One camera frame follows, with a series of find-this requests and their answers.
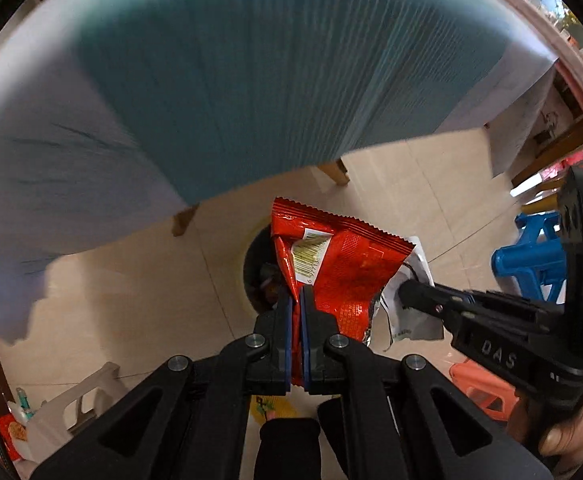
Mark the green white bottle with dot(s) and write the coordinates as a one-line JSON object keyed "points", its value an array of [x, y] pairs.
{"points": [[23, 402]]}

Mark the yellow embroidered slipper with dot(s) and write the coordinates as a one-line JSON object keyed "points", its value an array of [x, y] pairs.
{"points": [[269, 407]]}

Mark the round trash bin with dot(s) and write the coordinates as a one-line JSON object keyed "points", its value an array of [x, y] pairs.
{"points": [[256, 270]]}

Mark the red snack packet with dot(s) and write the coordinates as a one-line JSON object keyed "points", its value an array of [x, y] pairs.
{"points": [[351, 270]]}

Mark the table with patterned cloth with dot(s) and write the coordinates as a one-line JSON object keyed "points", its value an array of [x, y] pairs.
{"points": [[221, 85]]}

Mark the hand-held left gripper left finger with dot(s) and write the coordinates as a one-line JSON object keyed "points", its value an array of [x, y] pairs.
{"points": [[285, 340]]}

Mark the white snack bag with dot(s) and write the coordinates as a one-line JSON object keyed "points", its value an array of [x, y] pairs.
{"points": [[416, 325]]}

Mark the white plastic stool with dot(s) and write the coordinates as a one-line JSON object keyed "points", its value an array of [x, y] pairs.
{"points": [[86, 400]]}

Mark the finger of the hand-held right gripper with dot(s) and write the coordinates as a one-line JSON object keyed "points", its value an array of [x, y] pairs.
{"points": [[421, 297], [511, 305]]}

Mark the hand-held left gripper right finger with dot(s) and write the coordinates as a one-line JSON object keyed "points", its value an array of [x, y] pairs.
{"points": [[307, 340]]}

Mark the blue plastic stool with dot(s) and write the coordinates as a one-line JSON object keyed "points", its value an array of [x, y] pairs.
{"points": [[521, 260]]}

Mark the orange plastic stool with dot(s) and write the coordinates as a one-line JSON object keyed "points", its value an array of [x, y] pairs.
{"points": [[476, 380]]}

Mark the person's right hand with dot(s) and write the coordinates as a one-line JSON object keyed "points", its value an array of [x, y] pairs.
{"points": [[576, 440]]}

